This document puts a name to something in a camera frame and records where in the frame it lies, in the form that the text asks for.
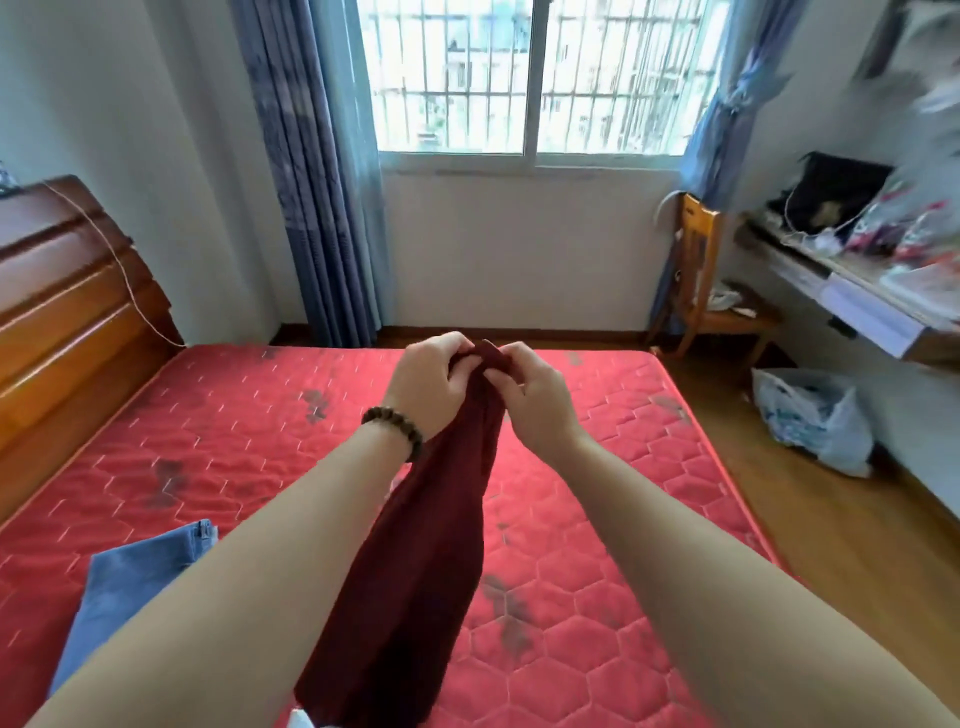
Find person's right hand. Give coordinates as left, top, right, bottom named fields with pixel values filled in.
left=482, top=341, right=590, bottom=470

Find person's left hand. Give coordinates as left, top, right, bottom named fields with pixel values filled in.
left=380, top=330, right=485, bottom=444

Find red quilted mattress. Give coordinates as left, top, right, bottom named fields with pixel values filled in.
left=0, top=174, right=789, bottom=728

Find maroon shirt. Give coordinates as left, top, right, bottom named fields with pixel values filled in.
left=292, top=339, right=519, bottom=728

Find blue denim jeans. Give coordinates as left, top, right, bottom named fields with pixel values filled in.
left=47, top=518, right=220, bottom=699

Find person's right forearm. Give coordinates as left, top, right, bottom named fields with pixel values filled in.
left=547, top=434, right=960, bottom=728

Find person's left forearm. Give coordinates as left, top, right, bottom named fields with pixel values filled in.
left=26, top=423, right=414, bottom=728

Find wooden chair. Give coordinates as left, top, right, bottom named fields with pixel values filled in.
left=644, top=191, right=784, bottom=376

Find dark blue curtain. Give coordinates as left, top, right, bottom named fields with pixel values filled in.
left=227, top=0, right=395, bottom=350

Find white plastic bag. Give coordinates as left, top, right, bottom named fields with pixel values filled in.
left=750, top=365, right=877, bottom=480

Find barred window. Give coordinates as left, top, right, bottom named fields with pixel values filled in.
left=353, top=0, right=733, bottom=175

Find sheer blue curtain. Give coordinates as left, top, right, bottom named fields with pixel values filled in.
left=647, top=0, right=811, bottom=331

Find black backpack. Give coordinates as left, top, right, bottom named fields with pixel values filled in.
left=767, top=151, right=896, bottom=241

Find dark bead bracelet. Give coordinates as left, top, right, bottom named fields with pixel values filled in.
left=360, top=405, right=426, bottom=465

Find wall-mounted wooden desk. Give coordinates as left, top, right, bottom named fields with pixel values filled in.
left=734, top=213, right=960, bottom=369

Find thin white looped cable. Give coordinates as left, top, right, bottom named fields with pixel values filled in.
left=782, top=168, right=879, bottom=253

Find thin white cord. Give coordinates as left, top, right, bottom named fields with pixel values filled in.
left=41, top=179, right=187, bottom=350

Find wooden wall shelf unit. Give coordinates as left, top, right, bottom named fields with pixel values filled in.
left=851, top=0, right=960, bottom=84

